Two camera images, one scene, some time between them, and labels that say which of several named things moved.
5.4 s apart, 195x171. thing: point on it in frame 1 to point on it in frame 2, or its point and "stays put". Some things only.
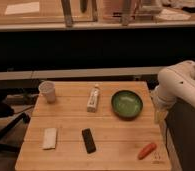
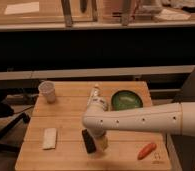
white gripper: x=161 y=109 to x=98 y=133
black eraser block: x=88 y=140 stays put
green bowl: x=127 y=104 stays put
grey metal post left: x=67 y=12 stays put
